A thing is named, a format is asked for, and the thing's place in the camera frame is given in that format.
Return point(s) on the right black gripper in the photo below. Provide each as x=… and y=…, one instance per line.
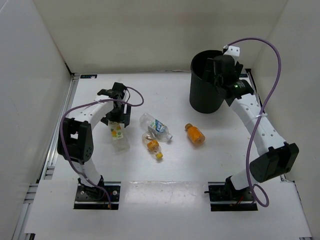
x=209, y=68

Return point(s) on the clear bottle with blue label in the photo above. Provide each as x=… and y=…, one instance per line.
x=156, y=127

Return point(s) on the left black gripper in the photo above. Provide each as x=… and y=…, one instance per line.
x=123, y=118

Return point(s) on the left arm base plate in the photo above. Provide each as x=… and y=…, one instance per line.
x=87, y=199

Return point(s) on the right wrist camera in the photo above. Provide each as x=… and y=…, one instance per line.
x=233, y=51

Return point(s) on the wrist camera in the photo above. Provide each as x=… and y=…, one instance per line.
x=233, y=51
x=118, y=91

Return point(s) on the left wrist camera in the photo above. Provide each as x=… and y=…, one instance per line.
x=118, y=91

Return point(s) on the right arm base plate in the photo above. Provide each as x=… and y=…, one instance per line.
x=223, y=199

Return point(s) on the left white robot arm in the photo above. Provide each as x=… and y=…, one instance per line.
x=75, y=142

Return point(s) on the orange juice bottle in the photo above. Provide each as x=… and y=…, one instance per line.
x=194, y=134

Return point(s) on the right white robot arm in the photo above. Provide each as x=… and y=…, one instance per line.
x=275, y=156

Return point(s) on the black plastic waste bin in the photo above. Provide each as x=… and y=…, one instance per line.
x=204, y=97

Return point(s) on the small clear bottle yellow cap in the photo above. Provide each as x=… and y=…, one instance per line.
x=152, y=145

